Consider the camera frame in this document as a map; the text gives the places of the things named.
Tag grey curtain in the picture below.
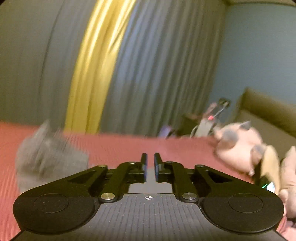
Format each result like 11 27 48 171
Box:
1 1 227 136

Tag black nightstand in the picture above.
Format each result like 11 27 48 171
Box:
176 113 201 137

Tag yellow curtain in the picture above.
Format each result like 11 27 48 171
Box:
65 1 135 133

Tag beige pillow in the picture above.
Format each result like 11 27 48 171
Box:
260 146 280 195

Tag olive headboard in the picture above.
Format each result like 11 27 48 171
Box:
230 87 296 159

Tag white box on nightstand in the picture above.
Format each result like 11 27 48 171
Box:
195 118 214 137

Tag grey sweatpants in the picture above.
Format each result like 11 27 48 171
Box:
15 120 89 193

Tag pink plush pig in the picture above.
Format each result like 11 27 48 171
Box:
213 121 267 176

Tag purple item by nightstand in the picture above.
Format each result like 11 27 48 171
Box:
158 126 171 138

